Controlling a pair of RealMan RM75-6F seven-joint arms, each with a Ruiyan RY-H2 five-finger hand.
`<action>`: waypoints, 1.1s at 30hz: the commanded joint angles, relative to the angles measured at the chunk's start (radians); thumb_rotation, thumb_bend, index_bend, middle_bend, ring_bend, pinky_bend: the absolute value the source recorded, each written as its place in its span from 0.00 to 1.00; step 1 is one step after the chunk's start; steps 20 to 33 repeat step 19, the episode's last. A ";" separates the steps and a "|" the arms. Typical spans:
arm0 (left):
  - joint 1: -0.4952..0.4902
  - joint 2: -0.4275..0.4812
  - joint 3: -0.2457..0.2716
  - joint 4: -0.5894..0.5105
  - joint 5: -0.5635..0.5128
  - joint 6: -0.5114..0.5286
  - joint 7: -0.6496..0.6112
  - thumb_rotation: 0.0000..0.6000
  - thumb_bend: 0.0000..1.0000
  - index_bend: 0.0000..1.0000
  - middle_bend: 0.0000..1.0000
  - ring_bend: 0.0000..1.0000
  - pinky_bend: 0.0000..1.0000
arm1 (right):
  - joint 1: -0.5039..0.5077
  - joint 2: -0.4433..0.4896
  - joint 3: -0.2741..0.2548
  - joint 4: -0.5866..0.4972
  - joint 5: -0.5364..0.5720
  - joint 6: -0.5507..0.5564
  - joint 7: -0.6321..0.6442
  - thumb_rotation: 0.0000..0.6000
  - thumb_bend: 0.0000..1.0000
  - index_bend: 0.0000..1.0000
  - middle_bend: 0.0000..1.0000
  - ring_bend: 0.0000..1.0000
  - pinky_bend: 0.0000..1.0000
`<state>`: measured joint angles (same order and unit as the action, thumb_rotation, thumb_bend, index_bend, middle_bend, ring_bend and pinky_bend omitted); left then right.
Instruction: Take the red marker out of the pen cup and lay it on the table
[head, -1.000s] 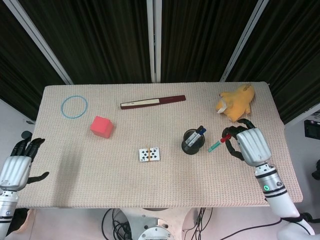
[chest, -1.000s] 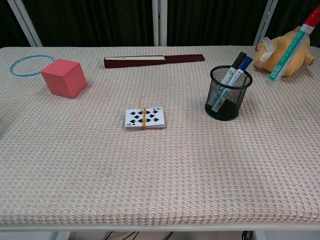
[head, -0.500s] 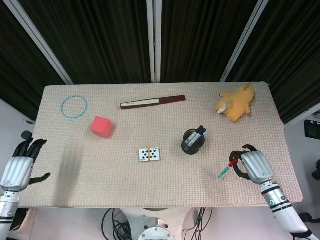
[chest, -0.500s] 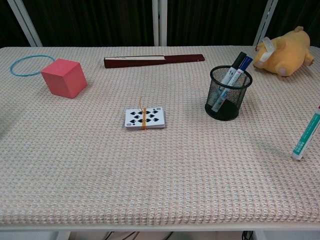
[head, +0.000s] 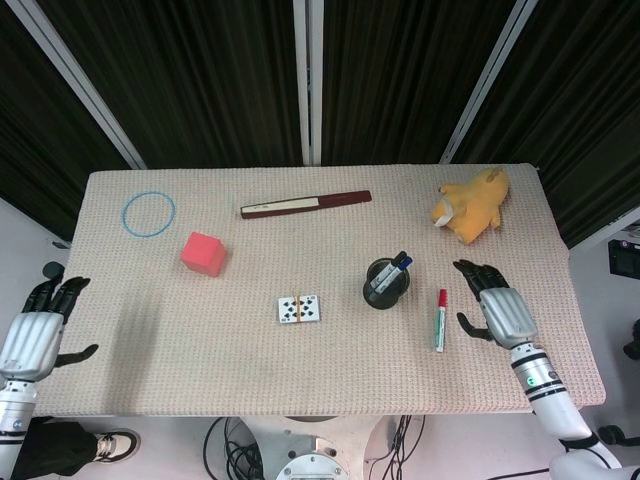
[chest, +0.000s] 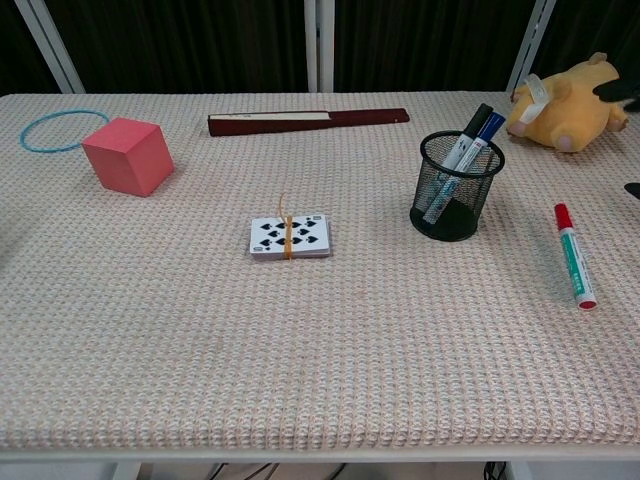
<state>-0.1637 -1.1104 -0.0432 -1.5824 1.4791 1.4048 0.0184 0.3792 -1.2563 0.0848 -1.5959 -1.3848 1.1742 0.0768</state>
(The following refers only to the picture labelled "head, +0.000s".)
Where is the silver robot torso column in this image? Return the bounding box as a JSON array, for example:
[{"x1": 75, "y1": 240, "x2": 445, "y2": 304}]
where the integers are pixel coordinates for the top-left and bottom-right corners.
[{"x1": 276, "y1": 434, "x2": 351, "y2": 480}]

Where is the black trouser leg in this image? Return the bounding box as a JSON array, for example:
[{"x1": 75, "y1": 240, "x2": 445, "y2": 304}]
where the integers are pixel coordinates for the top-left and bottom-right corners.
[{"x1": 10, "y1": 421, "x2": 99, "y2": 480}]

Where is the black pen cup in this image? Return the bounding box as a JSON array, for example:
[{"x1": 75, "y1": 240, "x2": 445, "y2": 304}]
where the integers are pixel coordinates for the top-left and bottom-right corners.
[{"x1": 363, "y1": 257, "x2": 413, "y2": 309}]

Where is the yellow plush toy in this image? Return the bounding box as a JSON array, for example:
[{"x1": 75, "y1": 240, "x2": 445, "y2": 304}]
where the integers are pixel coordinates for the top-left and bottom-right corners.
[{"x1": 430, "y1": 168, "x2": 512, "y2": 246}]

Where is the beige woven table cloth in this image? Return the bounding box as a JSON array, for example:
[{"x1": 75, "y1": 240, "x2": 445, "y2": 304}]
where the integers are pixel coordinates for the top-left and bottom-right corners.
[{"x1": 34, "y1": 162, "x2": 607, "y2": 417}]

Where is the maroon folded hand fan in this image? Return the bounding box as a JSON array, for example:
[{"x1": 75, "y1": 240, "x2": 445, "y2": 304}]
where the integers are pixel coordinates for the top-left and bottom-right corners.
[{"x1": 239, "y1": 189, "x2": 374, "y2": 221}]

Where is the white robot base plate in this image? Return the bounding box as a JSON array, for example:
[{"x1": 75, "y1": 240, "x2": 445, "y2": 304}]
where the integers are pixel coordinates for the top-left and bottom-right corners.
[{"x1": 239, "y1": 414, "x2": 426, "y2": 480}]

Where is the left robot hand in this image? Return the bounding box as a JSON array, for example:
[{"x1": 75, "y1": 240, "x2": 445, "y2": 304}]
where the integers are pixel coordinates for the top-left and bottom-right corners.
[{"x1": 0, "y1": 276, "x2": 100, "y2": 385}]

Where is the red foam cube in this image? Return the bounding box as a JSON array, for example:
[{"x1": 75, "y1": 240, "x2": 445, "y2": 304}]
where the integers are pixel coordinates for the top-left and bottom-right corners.
[{"x1": 179, "y1": 231, "x2": 230, "y2": 277}]

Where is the white frame post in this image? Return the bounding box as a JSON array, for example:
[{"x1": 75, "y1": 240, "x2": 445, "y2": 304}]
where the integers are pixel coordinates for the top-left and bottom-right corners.
[
  {"x1": 439, "y1": 0, "x2": 539, "y2": 164},
  {"x1": 9, "y1": 0, "x2": 147, "y2": 170},
  {"x1": 293, "y1": 0, "x2": 324, "y2": 167}
]

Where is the blue-capped whiteboard marker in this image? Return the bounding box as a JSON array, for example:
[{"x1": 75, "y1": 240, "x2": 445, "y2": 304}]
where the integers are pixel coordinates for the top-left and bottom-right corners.
[{"x1": 380, "y1": 256, "x2": 414, "y2": 294}]

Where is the white and black sneaker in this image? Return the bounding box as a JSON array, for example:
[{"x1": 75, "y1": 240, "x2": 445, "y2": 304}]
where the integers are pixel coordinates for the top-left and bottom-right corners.
[{"x1": 94, "y1": 429, "x2": 141, "y2": 464}]

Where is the black equipment box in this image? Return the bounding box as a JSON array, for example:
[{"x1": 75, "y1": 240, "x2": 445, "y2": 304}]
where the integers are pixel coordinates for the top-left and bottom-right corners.
[{"x1": 607, "y1": 238, "x2": 640, "y2": 276}]

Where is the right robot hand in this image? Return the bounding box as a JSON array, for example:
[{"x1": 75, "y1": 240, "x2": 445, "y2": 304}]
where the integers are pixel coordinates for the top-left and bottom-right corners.
[{"x1": 452, "y1": 258, "x2": 539, "y2": 350}]

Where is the black cable bundle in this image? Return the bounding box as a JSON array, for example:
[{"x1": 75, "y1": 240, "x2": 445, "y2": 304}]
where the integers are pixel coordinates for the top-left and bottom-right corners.
[
  {"x1": 203, "y1": 415, "x2": 266, "y2": 480},
  {"x1": 367, "y1": 414, "x2": 427, "y2": 480}
]

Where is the black pleated curtain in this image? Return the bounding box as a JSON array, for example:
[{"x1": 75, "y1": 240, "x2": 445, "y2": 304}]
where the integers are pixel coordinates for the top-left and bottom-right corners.
[
  {"x1": 37, "y1": 0, "x2": 307, "y2": 170},
  {"x1": 319, "y1": 0, "x2": 516, "y2": 166},
  {"x1": 451, "y1": 0, "x2": 640, "y2": 250},
  {"x1": 0, "y1": 0, "x2": 132, "y2": 242}
]

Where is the blue rubber band ring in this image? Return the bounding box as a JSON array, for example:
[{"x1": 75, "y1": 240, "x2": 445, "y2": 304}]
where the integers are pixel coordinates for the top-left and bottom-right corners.
[{"x1": 121, "y1": 190, "x2": 177, "y2": 238}]

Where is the red capped marker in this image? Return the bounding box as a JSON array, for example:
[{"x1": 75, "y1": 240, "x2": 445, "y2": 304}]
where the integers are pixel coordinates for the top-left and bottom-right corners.
[{"x1": 433, "y1": 288, "x2": 450, "y2": 354}]

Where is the banded playing card deck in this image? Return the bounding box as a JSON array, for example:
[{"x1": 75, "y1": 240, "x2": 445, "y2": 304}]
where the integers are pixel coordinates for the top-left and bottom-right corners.
[{"x1": 277, "y1": 294, "x2": 321, "y2": 324}]

